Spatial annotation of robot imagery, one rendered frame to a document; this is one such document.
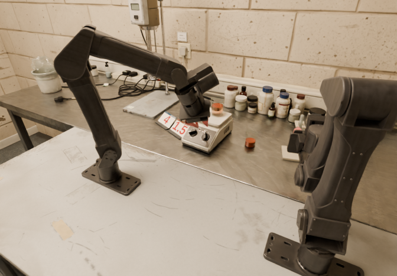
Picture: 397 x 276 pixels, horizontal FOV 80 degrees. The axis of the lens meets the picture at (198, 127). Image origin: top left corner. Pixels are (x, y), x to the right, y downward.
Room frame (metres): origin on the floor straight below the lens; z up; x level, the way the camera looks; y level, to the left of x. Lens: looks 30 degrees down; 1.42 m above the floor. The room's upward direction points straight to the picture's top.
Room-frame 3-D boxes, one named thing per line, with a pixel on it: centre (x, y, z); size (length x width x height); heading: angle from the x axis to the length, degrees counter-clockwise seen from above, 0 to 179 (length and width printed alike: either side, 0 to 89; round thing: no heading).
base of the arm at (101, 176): (0.57, 0.28, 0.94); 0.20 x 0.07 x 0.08; 63
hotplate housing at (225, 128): (0.83, -0.05, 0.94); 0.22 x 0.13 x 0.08; 147
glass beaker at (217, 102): (0.86, -0.07, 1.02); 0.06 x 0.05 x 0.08; 138
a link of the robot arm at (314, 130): (0.45, -0.28, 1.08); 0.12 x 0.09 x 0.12; 166
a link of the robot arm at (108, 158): (0.58, 0.28, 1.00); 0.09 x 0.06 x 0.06; 18
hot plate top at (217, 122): (0.85, -0.06, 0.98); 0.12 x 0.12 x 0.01; 57
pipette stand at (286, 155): (0.71, -0.35, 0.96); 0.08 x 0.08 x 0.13; 75
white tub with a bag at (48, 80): (1.36, 0.90, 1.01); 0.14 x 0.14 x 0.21
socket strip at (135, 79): (1.52, 0.41, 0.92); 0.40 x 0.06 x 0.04; 63
